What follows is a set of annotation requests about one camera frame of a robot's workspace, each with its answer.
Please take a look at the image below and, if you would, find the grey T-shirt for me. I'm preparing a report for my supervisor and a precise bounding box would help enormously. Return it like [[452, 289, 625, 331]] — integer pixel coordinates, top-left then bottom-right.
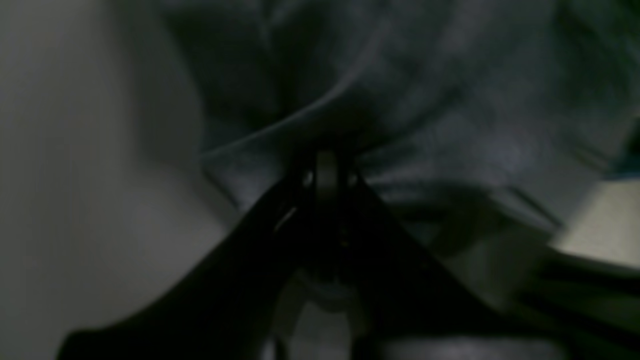
[[154, 0, 639, 306]]

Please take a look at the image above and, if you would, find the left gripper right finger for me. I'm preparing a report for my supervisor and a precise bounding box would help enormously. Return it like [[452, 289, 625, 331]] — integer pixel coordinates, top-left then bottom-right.
[[330, 152, 570, 360]]

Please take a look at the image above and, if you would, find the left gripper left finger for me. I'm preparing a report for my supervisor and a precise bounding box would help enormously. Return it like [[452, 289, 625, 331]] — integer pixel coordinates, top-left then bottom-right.
[[57, 152, 320, 360]]

